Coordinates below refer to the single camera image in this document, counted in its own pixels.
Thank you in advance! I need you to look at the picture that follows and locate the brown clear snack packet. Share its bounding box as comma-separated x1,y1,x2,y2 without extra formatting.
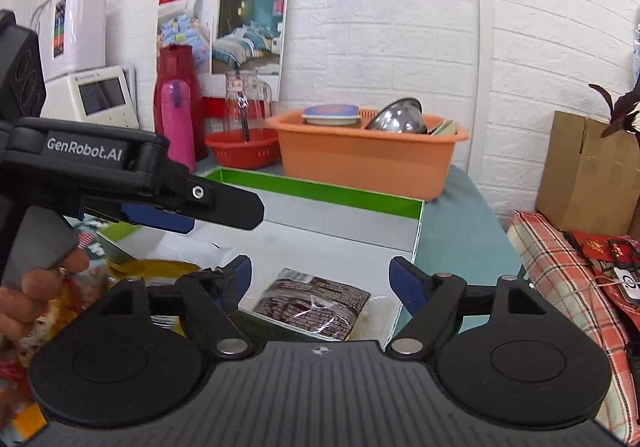
253,268,371,341

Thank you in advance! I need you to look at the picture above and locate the yellow clear cake packet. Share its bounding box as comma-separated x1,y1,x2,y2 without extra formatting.
107,259,201,287

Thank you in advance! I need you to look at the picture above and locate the person's left hand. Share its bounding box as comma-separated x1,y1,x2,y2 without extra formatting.
0,248,89,341

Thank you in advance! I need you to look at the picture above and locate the red plastic basket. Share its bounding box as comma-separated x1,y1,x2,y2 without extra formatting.
205,129,280,170

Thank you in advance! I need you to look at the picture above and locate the white screen appliance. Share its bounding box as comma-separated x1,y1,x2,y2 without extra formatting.
40,66,140,129

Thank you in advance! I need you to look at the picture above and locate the pink thermos bottle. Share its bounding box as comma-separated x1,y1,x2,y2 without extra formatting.
160,79,195,172

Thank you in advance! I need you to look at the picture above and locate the green cardboard box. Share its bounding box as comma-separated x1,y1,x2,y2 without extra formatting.
94,165,426,347

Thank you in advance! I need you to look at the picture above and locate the clear glass pitcher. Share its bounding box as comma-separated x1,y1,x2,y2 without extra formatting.
224,69,272,143

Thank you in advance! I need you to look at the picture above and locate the plaid cushion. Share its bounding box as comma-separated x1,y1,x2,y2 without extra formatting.
506,211,639,446

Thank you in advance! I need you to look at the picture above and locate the red thermos jug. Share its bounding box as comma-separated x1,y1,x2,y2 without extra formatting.
153,44,207,161

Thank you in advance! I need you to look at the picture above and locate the blue lidded container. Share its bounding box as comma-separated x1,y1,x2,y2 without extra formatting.
303,104,361,126

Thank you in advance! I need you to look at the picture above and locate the white water purifier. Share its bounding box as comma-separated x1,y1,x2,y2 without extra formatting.
38,0,106,82

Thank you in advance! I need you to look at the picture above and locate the orange plastic basin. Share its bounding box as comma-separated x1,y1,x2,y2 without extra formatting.
266,109,470,201

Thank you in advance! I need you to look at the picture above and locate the bedroom poster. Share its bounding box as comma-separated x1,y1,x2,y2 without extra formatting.
156,0,288,102

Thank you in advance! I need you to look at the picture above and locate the steel bowl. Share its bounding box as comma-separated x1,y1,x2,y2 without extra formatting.
366,97,427,134

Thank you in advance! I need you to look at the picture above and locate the brown cardboard box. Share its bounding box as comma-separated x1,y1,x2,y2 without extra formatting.
536,111,639,236

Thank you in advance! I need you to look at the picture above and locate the red printed snack bag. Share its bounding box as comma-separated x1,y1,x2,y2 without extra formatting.
1,276,110,446

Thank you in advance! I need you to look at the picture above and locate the dark purple plant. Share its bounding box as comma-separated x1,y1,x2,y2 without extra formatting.
589,78,640,146

